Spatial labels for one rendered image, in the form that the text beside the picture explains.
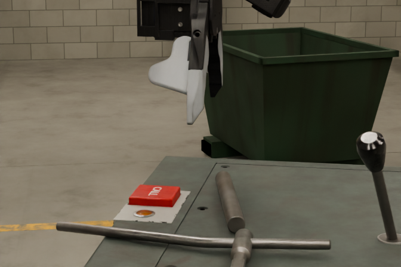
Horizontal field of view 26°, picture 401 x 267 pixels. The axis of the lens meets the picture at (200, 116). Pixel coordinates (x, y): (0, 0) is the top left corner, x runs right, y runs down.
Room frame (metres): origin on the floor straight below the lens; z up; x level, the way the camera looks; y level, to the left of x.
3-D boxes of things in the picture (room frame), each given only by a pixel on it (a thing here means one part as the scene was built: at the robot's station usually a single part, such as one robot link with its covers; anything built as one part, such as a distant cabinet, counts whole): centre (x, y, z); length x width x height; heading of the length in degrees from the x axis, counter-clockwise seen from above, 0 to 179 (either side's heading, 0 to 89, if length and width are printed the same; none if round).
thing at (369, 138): (0.92, -0.19, 1.38); 0.04 x 0.03 x 0.05; 170
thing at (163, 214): (1.12, 0.06, 1.23); 0.13 x 0.08 x 0.06; 170
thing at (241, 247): (0.91, -0.04, 1.27); 0.12 x 0.02 x 0.02; 173
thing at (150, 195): (1.14, 0.06, 1.26); 0.06 x 0.06 x 0.02; 80
